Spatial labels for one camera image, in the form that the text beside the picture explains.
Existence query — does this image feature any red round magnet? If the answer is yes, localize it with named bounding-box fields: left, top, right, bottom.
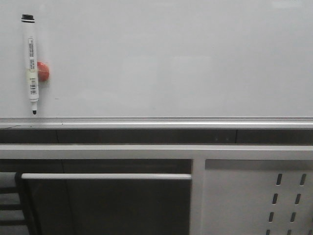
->
left=37, top=61, right=50, bottom=82

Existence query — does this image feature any white metal rack frame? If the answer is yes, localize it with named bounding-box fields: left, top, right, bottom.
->
left=0, top=144, right=313, bottom=235

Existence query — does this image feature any white horizontal bar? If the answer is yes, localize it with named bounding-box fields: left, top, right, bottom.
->
left=21, top=173, right=192, bottom=180

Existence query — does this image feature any white perforated metal panel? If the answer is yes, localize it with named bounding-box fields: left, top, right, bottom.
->
left=201, top=160, right=313, bottom=235

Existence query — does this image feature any white whiteboard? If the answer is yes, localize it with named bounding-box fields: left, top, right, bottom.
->
left=0, top=0, right=313, bottom=129

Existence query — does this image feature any white whiteboard marker pen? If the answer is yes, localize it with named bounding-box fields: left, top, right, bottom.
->
left=21, top=14, right=39, bottom=115

